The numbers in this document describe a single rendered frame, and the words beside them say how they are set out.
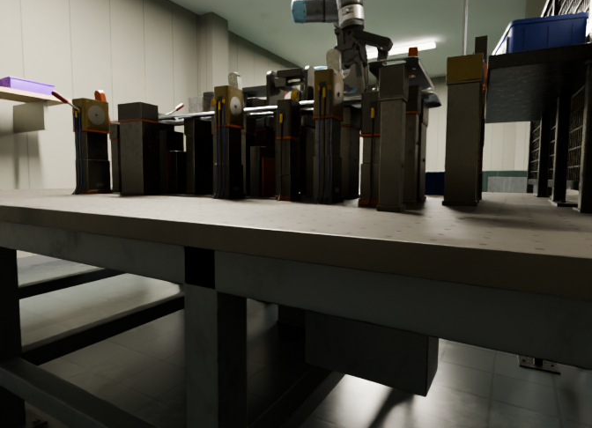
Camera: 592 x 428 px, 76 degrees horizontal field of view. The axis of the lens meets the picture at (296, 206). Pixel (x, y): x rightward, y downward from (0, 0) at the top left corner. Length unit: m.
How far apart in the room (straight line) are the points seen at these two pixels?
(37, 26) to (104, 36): 0.62
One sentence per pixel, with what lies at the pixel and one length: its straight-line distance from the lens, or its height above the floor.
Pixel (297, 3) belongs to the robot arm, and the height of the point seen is 1.32.
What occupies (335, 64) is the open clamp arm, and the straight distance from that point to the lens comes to 1.10.
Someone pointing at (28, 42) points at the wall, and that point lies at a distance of 4.12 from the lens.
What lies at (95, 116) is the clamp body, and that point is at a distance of 1.67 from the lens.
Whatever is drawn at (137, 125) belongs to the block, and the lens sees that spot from 1.47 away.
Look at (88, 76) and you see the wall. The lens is 4.31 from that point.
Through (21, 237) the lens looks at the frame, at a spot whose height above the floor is 0.62.
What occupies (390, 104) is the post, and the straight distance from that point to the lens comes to 0.80.
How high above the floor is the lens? 0.77
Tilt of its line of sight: 4 degrees down
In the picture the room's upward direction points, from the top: straight up
